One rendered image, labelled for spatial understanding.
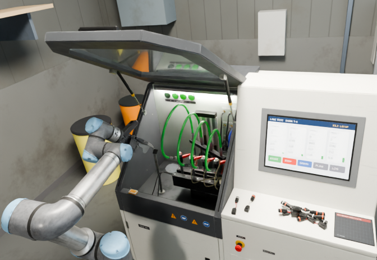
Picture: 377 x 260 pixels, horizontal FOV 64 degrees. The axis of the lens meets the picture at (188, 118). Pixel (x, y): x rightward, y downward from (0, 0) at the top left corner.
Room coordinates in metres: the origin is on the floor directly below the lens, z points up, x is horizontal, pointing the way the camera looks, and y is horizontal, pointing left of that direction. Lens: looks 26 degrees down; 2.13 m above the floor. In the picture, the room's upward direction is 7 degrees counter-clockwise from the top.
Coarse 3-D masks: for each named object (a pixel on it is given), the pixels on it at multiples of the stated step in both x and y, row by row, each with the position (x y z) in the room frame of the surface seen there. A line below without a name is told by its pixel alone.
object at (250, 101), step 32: (256, 96) 1.43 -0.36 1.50; (288, 96) 1.36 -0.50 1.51; (320, 96) 1.29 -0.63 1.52; (352, 96) 1.23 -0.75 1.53; (256, 128) 1.39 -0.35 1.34; (256, 160) 1.35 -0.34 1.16; (256, 192) 1.30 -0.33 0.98; (288, 192) 1.23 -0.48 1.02; (320, 192) 1.16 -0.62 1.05; (352, 192) 1.11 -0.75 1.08; (224, 224) 1.16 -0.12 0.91; (224, 256) 1.17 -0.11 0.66; (256, 256) 1.08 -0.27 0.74; (288, 256) 1.01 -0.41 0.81; (320, 256) 0.94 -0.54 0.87; (352, 256) 0.88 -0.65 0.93
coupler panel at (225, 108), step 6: (222, 102) 1.72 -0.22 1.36; (222, 108) 1.72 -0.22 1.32; (228, 108) 1.70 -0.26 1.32; (234, 108) 1.68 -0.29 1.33; (234, 114) 1.68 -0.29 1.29; (222, 120) 1.72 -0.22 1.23; (222, 126) 1.70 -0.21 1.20; (228, 126) 1.70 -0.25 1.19; (222, 132) 1.72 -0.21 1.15; (222, 138) 1.73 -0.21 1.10
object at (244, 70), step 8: (240, 72) 1.84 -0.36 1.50; (248, 72) 1.82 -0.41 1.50; (256, 72) 1.85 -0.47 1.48; (264, 72) 1.87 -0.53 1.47; (272, 72) 1.85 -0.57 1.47; (280, 72) 1.83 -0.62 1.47; (288, 72) 1.81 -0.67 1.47; (296, 72) 1.80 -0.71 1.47; (304, 72) 1.78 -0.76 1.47; (312, 72) 1.76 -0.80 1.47
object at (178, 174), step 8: (184, 168) 1.60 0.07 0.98; (176, 176) 1.53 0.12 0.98; (184, 176) 1.52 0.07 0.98; (192, 176) 1.51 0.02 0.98; (200, 176) 1.52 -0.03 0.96; (208, 176) 1.49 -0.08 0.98; (176, 184) 1.53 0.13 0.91; (184, 184) 1.51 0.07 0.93; (192, 184) 1.48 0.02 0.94; (200, 184) 1.45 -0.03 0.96; (208, 184) 1.43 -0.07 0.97; (216, 184) 1.41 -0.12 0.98; (192, 192) 1.48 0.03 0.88; (200, 192) 1.46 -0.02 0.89; (208, 192) 1.43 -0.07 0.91; (216, 192) 1.41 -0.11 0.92
